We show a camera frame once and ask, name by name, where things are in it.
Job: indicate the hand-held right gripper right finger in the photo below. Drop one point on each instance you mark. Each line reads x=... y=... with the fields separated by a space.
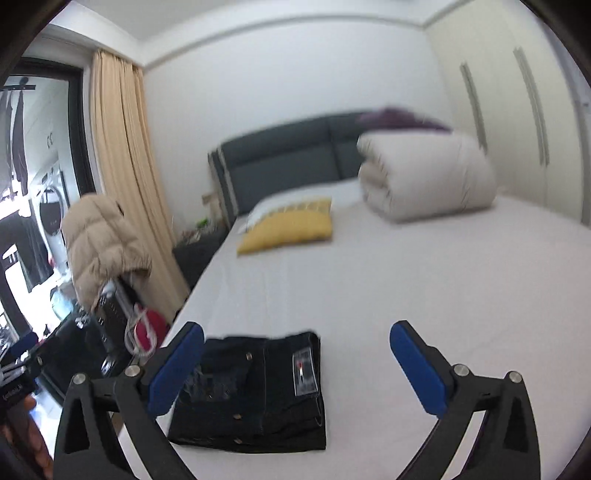
x=415 y=369

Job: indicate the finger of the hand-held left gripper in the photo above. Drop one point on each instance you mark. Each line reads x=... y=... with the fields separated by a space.
x=25 y=344

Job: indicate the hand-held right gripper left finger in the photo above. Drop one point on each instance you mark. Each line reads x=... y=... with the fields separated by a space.
x=175 y=369

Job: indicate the black denim pants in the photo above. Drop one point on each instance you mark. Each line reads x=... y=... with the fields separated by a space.
x=249 y=406

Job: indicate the person's left hand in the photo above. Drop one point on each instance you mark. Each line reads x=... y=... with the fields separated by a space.
x=34 y=434

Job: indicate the bed with white sheet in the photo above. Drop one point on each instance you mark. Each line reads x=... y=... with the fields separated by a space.
x=415 y=286

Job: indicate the dark grey nightstand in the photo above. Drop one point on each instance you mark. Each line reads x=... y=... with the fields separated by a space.
x=198 y=258

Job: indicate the beige puffer jacket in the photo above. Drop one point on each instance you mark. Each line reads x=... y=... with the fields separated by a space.
x=97 y=244

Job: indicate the yellow pillow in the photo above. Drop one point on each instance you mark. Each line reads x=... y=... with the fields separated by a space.
x=291 y=230

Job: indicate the folded white duvet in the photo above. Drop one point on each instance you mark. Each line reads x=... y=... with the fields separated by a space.
x=425 y=180

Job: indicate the beige curtain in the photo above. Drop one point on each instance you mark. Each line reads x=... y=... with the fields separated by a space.
x=124 y=161

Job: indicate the black framed glass door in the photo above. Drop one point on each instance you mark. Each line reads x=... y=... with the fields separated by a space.
x=76 y=138

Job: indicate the grey upholstered headboard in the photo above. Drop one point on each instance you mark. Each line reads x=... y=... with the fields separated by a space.
x=277 y=161

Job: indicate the purple cloth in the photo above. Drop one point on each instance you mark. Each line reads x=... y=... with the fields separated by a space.
x=397 y=117

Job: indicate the white wardrobe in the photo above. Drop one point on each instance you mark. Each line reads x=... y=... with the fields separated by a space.
x=498 y=115

